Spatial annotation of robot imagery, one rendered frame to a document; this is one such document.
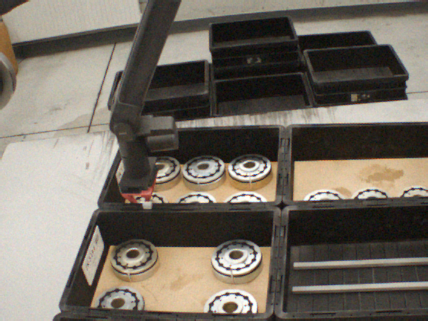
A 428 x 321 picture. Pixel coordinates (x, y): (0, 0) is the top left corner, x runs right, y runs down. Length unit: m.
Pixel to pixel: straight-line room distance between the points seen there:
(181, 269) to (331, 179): 0.43
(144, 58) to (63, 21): 3.26
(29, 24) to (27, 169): 2.55
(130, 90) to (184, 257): 0.38
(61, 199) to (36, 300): 0.40
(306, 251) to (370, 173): 0.31
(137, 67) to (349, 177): 0.61
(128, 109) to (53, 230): 0.59
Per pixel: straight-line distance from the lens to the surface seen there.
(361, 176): 1.47
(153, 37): 1.08
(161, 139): 1.26
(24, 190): 1.87
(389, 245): 1.30
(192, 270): 1.27
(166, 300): 1.23
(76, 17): 4.32
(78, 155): 1.94
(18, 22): 4.44
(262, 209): 1.24
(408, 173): 1.49
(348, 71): 2.65
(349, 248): 1.29
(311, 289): 1.20
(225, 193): 1.45
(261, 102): 2.66
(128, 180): 1.32
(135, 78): 1.14
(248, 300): 1.16
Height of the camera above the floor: 1.74
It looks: 35 degrees down
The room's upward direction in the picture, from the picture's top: 8 degrees counter-clockwise
